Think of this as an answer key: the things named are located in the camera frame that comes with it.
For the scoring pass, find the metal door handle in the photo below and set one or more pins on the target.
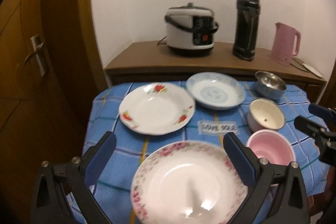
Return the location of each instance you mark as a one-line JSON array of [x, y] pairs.
[[39, 55]]

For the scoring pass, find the brown wooden cabinet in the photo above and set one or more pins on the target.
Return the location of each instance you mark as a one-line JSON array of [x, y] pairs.
[[150, 62]]

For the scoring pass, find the red flower white plate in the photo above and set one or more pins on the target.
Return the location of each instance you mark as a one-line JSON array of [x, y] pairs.
[[157, 109]]

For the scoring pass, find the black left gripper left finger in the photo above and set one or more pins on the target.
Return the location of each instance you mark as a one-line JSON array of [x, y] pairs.
[[49, 200]]

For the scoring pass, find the black thermos flask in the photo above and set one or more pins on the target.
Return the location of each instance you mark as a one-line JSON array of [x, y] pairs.
[[248, 12]]

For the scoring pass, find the brown wooden door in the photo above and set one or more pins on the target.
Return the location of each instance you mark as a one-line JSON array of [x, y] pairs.
[[43, 118]]

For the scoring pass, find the pink floral rim plate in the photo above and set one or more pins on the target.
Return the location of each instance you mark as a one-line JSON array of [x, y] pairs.
[[187, 182]]

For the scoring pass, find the pink electric kettle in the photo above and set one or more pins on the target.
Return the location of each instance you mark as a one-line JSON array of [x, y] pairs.
[[286, 44]]

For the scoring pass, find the pink plastic bowl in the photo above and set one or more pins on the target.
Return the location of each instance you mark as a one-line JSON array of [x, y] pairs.
[[271, 145]]

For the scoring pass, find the white black rice cooker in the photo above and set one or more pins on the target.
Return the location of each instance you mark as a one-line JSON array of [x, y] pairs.
[[190, 30]]

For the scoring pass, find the cream enamel bowl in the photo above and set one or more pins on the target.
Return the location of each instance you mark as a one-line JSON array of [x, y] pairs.
[[264, 114]]

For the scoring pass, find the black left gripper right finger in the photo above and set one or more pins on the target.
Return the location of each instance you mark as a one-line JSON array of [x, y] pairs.
[[289, 204]]

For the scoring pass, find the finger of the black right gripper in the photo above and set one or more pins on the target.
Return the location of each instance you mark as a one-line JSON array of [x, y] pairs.
[[323, 139], [327, 114]]

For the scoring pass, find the stainless steel bowl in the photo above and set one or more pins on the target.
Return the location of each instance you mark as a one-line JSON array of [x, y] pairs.
[[269, 85]]

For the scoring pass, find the blue patterned white plate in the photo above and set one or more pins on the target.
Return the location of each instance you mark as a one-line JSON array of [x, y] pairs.
[[216, 91]]

